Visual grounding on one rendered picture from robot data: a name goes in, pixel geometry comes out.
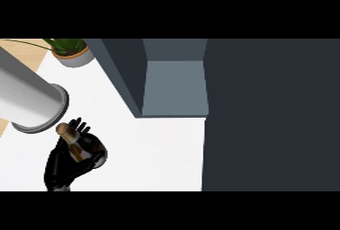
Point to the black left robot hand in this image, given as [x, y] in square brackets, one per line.
[60, 170]

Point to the dark wine bottle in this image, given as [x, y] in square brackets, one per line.
[87, 146]

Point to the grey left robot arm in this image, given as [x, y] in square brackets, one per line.
[63, 188]

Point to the grey open cabinet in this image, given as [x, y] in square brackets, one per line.
[174, 86]

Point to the dark grey cabinet door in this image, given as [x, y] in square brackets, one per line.
[271, 113]

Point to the white paper towel roll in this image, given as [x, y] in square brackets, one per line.
[28, 99]

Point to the potted green plant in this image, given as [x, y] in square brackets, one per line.
[72, 51]

